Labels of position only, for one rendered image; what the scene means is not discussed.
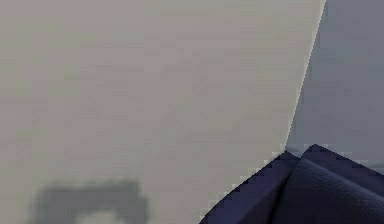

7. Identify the dark blue armchair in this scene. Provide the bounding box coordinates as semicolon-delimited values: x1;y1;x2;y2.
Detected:
199;143;384;224

